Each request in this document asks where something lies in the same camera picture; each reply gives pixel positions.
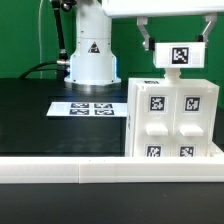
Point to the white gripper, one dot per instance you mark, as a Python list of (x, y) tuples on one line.
[(158, 8)]

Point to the white cabinet top block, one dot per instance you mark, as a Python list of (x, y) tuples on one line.
[(179, 55)]

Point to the white cabinet body box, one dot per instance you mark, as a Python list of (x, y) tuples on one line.
[(170, 79)]

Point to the white cabinet door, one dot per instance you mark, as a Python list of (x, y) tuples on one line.
[(192, 120), (154, 121)]

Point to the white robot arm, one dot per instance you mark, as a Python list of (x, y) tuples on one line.
[(93, 65)]

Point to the white base tag plate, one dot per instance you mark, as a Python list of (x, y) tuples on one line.
[(87, 109)]

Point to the white L-shaped fence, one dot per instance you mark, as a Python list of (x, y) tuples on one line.
[(16, 170)]

